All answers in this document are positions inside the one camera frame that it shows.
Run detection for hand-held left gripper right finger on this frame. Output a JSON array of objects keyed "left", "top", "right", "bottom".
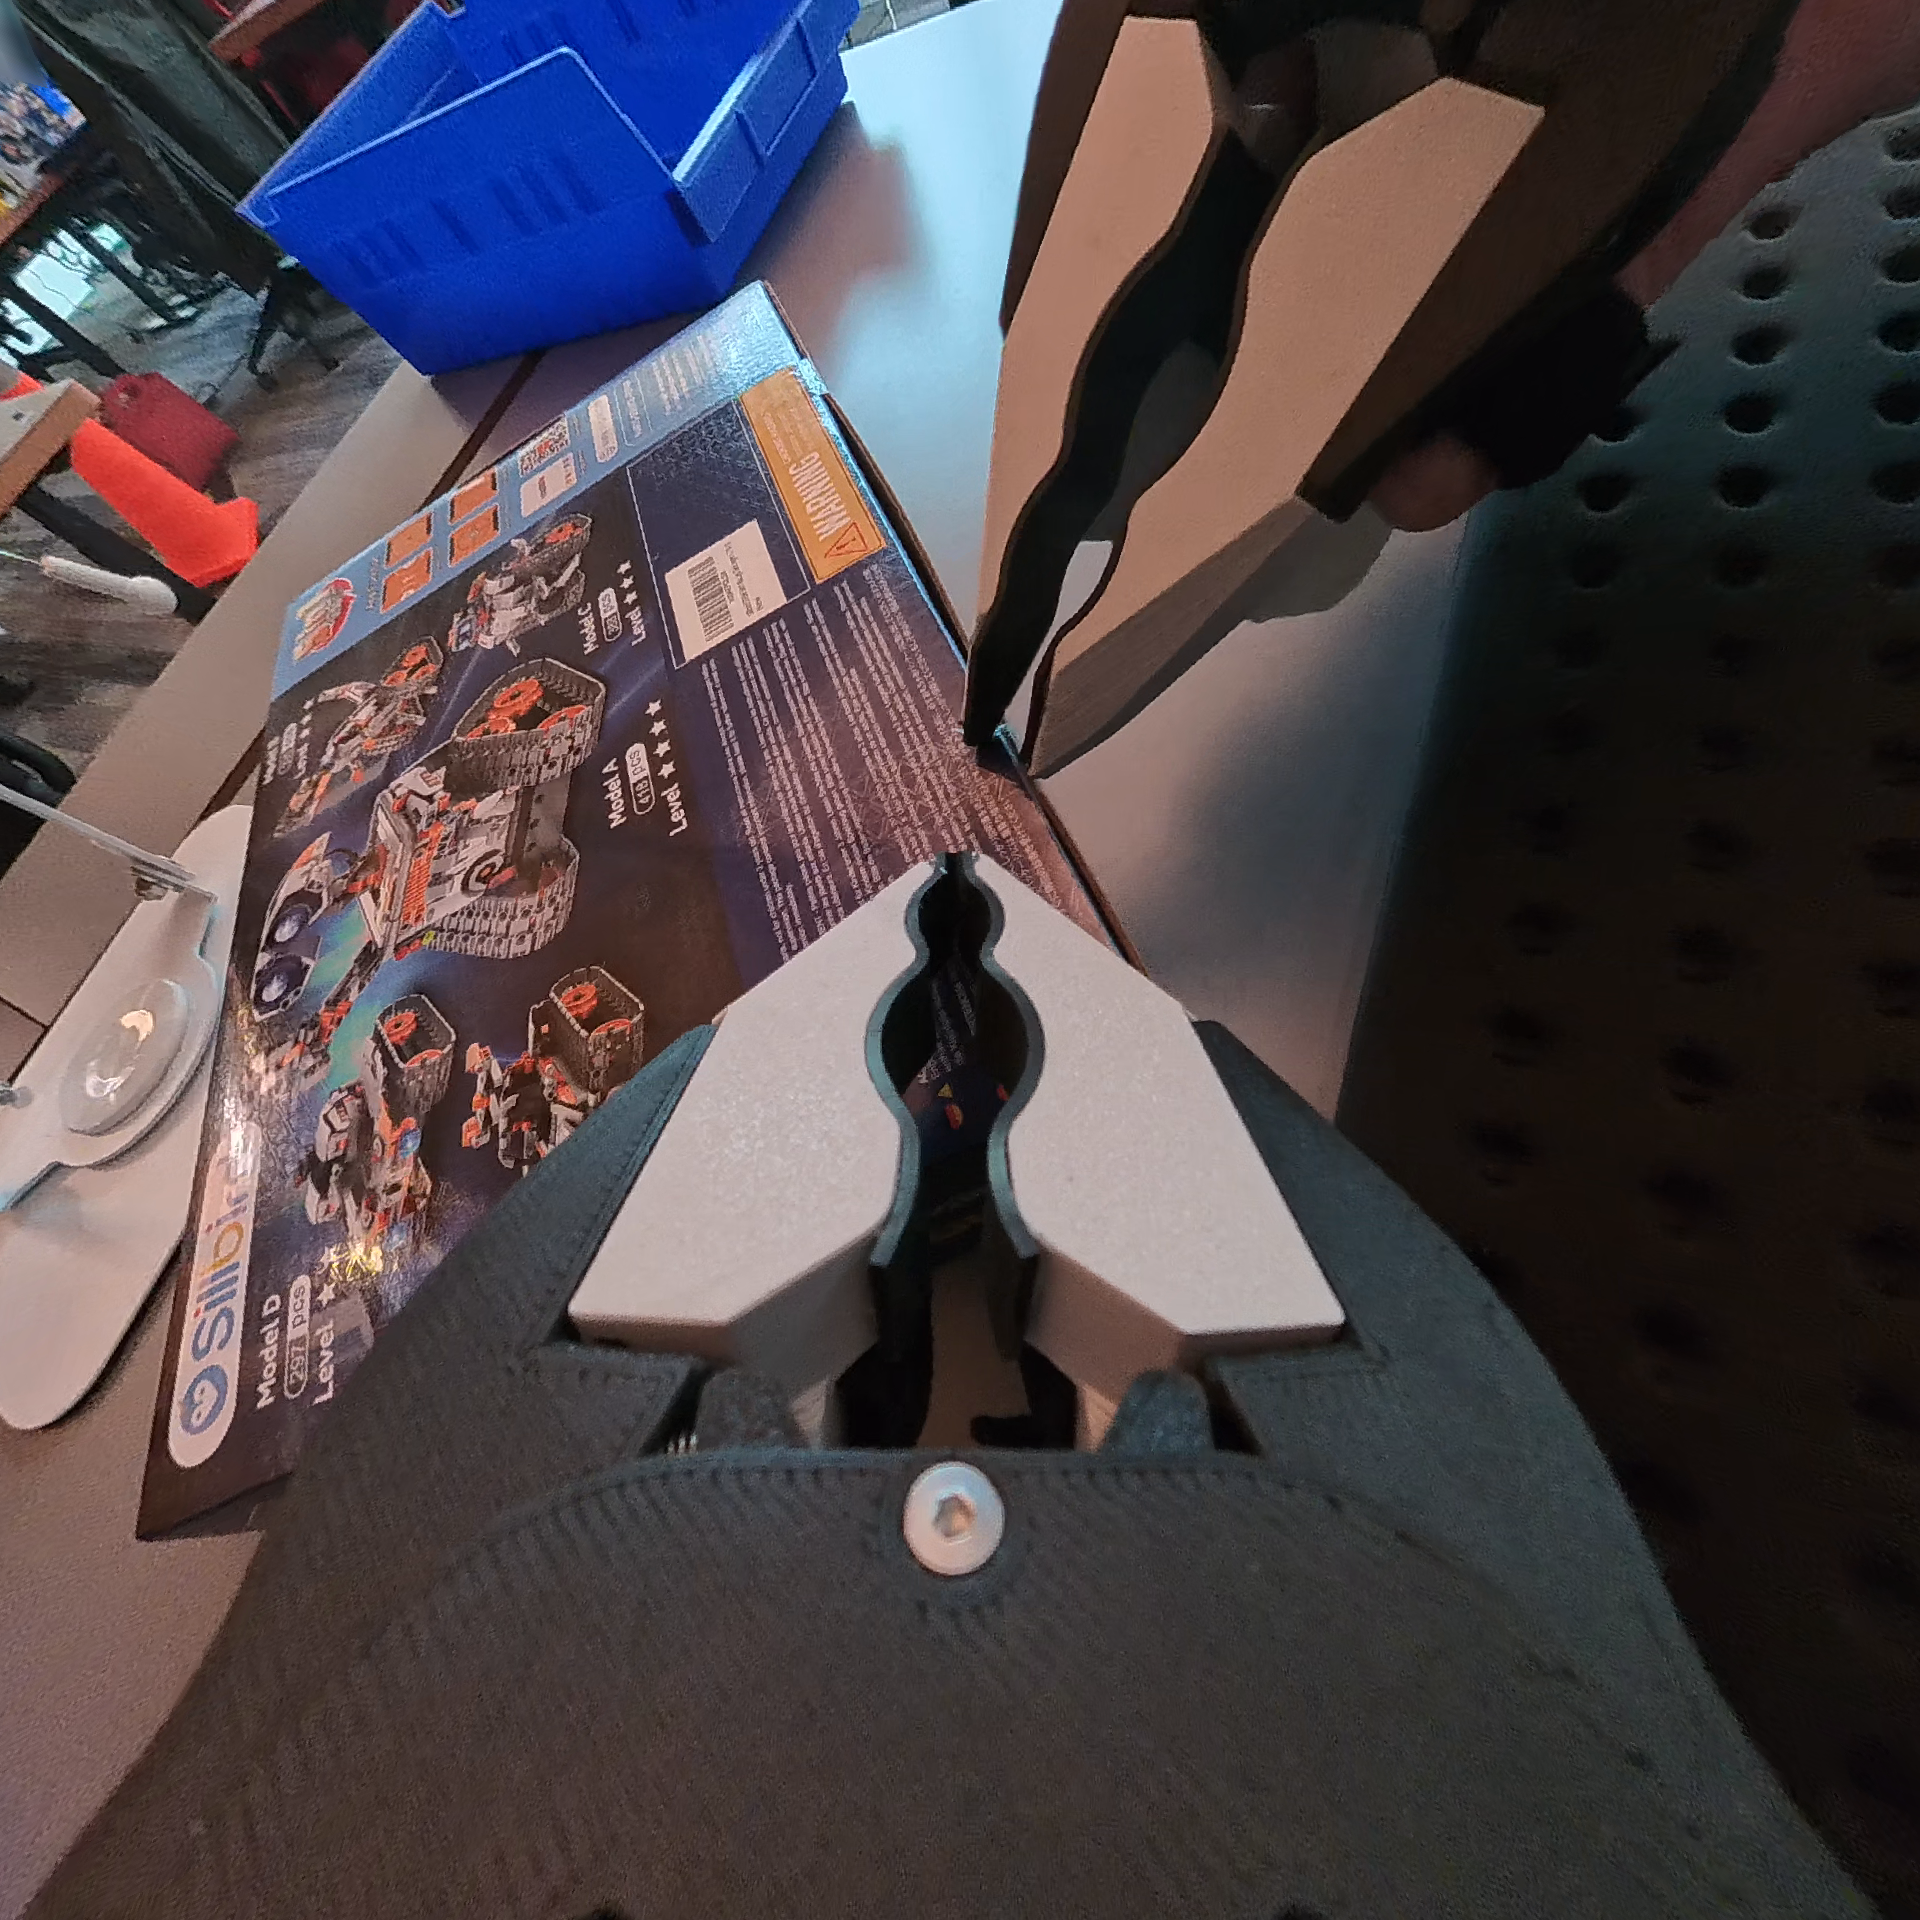
[{"left": 969, "top": 854, "right": 1346, "bottom": 1450}]

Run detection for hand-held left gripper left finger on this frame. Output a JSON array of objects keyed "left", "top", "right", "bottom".
[{"left": 568, "top": 856, "right": 961, "bottom": 1450}]

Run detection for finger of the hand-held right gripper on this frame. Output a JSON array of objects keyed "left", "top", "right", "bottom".
[
  {"left": 961, "top": 14, "right": 1280, "bottom": 755},
  {"left": 1027, "top": 72, "right": 1552, "bottom": 785}
]

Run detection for blue robot kit box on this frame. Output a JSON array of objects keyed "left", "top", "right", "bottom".
[{"left": 136, "top": 282, "right": 1139, "bottom": 1535}]

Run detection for grey desk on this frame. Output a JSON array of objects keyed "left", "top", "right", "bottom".
[{"left": 0, "top": 0, "right": 1482, "bottom": 1920}]

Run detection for person's right hand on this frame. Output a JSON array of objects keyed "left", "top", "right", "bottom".
[{"left": 1375, "top": 0, "right": 1920, "bottom": 530}]

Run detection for blue plastic bin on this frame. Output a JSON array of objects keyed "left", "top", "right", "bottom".
[{"left": 235, "top": 0, "right": 864, "bottom": 377}]

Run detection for white stand base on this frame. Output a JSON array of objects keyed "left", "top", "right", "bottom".
[{"left": 0, "top": 799, "right": 259, "bottom": 1435}]

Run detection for orange foam block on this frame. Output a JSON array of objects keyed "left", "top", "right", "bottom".
[{"left": 70, "top": 419, "right": 259, "bottom": 590}]

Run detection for white tube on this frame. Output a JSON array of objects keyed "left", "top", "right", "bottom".
[{"left": 39, "top": 550, "right": 177, "bottom": 612}]

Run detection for red box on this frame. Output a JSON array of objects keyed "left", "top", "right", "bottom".
[{"left": 99, "top": 367, "right": 242, "bottom": 490}]

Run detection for black office chair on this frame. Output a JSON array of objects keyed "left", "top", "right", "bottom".
[{"left": 32, "top": 0, "right": 354, "bottom": 396}]

